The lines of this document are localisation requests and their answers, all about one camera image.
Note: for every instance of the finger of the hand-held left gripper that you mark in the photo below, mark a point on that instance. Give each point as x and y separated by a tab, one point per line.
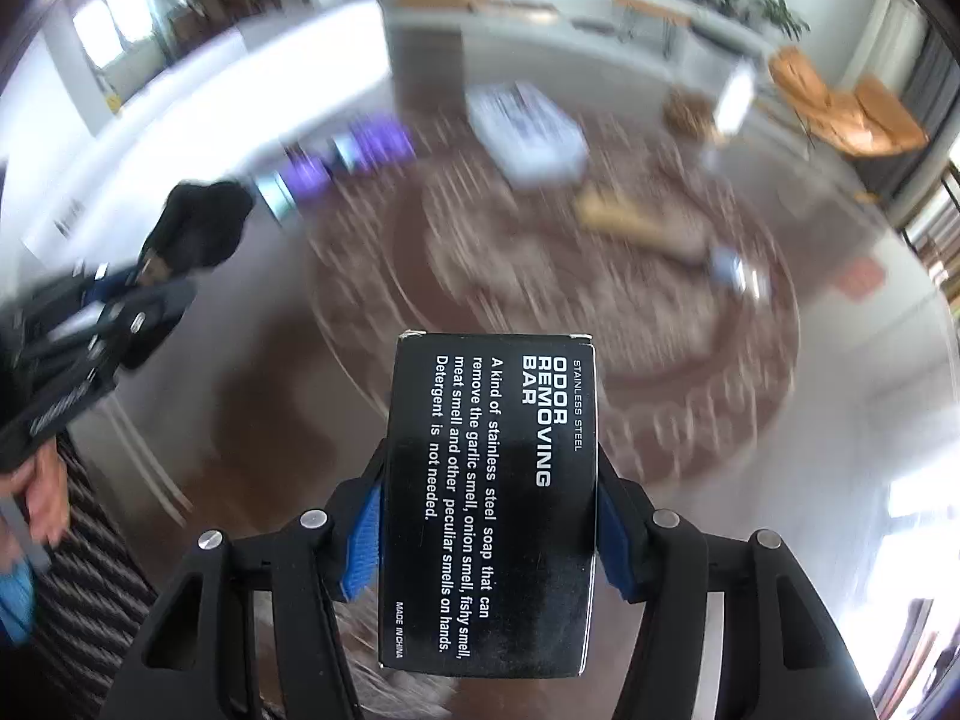
154	319
112	283

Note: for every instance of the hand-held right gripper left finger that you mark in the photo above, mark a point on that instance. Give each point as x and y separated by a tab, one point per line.
364	540

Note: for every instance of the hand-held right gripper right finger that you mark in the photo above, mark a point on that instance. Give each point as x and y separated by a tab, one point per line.
611	540

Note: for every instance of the black cloth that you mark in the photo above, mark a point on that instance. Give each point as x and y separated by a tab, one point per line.
199	225

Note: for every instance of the black printed box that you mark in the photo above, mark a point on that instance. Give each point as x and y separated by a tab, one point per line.
487	502

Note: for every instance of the large white cardboard box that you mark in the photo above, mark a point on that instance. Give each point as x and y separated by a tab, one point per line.
225	82

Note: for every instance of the purple plush toy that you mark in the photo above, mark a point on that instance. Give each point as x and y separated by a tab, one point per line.
375	141

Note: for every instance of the gold cream tube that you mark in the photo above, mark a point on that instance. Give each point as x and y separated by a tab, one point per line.
645	225

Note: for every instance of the clear plastic cartoon box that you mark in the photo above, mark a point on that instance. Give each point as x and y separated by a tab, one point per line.
525	127

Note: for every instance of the person's left hand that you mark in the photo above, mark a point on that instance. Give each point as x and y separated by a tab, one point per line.
45	495

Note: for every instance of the grey fuzzy cloth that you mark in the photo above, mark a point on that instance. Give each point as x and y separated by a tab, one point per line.
360	645

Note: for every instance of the striped cloth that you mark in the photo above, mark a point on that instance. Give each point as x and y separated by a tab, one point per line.
90	600

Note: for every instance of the orange chair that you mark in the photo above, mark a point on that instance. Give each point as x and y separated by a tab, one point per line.
847	116

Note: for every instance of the wooden bench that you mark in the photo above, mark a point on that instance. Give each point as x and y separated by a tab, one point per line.
652	11

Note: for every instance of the tall leafy potted plant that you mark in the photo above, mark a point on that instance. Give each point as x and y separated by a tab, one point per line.
780	11

